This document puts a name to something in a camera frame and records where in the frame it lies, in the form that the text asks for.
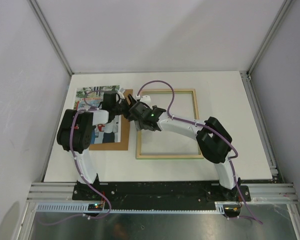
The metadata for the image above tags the green wooden photo frame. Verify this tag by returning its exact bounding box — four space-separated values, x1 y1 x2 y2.
136 88 203 159

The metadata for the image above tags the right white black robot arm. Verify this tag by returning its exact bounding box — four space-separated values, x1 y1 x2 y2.
124 100 240 201

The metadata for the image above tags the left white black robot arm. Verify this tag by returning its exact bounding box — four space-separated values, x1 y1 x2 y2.
56 89 133 200

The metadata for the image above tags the printed photo of two people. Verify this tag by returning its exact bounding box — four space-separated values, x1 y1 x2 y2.
73 85 121 144

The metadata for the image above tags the brown cardboard backing board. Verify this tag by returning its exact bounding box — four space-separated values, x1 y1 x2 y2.
89 89 132 151

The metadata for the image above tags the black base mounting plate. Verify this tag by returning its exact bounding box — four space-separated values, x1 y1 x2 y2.
72 180 251 210

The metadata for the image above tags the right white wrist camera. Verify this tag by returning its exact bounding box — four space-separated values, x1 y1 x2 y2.
135 94 151 105

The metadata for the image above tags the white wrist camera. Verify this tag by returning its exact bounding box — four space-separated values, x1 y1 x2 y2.
117 88 126 99
135 94 151 105

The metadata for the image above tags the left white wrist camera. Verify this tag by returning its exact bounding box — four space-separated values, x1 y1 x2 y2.
117 88 126 99

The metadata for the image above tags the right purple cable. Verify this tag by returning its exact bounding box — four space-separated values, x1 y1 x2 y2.
136 79 264 225

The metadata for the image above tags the white slotted cable duct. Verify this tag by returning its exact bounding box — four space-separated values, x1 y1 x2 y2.
36 202 239 215

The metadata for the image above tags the left aluminium corner post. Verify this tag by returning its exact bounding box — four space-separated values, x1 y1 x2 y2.
27 0 74 77

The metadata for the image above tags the aluminium corner post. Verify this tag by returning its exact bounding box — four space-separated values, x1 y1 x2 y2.
27 0 74 77
246 0 296 76

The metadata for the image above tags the right aluminium corner post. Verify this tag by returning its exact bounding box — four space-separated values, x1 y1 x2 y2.
246 0 296 76

